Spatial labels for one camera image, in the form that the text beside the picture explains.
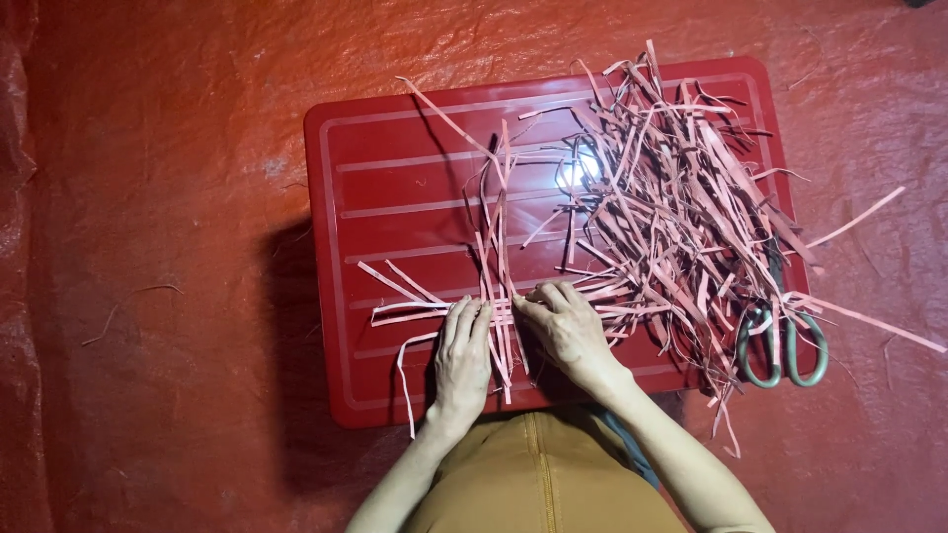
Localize woven pink paper strip mat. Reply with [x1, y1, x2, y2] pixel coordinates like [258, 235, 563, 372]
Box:
[357, 74, 617, 440]

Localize person's grey blue garment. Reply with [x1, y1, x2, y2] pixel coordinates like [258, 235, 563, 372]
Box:
[596, 409, 662, 491]

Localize thin stray paper sliver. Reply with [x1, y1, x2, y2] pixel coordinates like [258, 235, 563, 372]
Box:
[80, 283, 185, 347]
[785, 24, 825, 91]

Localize red plastic floor sheet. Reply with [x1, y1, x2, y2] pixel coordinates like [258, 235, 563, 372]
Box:
[0, 0, 948, 533]

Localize person's tan zippered garment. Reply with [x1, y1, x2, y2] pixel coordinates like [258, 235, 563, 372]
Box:
[402, 405, 690, 533]

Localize green handled scissors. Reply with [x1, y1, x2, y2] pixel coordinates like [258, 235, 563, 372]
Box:
[735, 235, 830, 389]

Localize red plastic crate lid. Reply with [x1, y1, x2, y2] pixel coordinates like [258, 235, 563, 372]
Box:
[304, 55, 816, 430]

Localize pile of pink paper strips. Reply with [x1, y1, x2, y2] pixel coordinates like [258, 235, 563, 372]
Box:
[517, 38, 948, 460]

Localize person's right hand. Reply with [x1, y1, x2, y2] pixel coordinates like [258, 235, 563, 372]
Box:
[512, 280, 632, 398]

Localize person's left hand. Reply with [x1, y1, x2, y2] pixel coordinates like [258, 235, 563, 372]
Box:
[428, 294, 495, 435]

